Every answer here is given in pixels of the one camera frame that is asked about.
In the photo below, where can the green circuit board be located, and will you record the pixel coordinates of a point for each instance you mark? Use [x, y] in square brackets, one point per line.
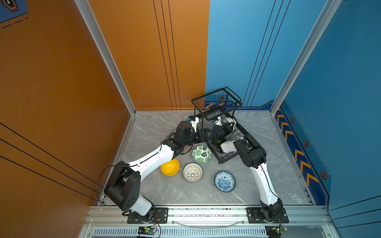
[146, 232]
[275, 232]

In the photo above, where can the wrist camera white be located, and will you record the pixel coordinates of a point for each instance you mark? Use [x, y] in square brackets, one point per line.
[218, 122]
[193, 120]

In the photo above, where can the black wire dish rack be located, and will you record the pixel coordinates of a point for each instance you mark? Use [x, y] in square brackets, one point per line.
[222, 103]

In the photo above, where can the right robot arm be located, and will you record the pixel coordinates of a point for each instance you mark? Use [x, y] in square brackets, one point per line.
[254, 156]

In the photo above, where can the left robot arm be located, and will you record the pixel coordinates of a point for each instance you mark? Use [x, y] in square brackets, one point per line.
[123, 185]

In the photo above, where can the left aluminium corner post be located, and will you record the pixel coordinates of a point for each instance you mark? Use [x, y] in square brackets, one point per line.
[99, 39]

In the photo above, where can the aluminium corner post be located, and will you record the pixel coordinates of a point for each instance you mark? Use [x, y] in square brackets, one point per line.
[313, 38]
[99, 39]

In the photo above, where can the blue floral pattern bowl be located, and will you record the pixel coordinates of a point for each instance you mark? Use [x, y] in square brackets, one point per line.
[225, 181]

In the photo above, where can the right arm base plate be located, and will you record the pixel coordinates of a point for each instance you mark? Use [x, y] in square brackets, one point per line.
[256, 216]

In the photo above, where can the right aluminium corner post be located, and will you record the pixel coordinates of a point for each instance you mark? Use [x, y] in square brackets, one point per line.
[313, 38]

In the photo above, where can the green leaf pattern bowl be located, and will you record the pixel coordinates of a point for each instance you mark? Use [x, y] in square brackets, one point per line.
[202, 154]

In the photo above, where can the green geometric pattern bowl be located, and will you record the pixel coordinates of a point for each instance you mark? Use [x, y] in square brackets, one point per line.
[229, 124]

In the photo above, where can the white lattice pattern bowl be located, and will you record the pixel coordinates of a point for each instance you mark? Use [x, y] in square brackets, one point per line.
[192, 172]

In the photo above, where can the left green circuit board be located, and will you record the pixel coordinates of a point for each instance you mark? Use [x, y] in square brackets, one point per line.
[146, 232]

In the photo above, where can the yellow bowl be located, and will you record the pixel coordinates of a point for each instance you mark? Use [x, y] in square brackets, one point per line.
[170, 168]

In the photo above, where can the aluminium front rail frame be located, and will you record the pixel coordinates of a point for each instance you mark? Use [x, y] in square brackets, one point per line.
[209, 221]

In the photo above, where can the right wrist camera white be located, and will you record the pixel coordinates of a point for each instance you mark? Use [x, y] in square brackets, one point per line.
[218, 122]

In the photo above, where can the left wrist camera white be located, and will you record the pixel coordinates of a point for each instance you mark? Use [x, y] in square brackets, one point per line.
[193, 120]

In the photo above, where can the right green circuit board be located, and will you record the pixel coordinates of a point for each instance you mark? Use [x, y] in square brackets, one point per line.
[275, 232]

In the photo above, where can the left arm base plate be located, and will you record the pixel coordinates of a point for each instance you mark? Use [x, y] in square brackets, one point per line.
[154, 215]

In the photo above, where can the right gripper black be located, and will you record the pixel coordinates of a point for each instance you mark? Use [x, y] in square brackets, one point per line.
[229, 130]

